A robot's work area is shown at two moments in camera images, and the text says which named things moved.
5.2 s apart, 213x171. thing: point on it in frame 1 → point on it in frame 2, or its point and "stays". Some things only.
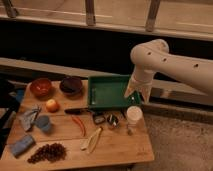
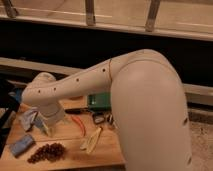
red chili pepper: (81, 124) stays
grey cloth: (28, 117) stays
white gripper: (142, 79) → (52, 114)
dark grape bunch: (51, 152) stays
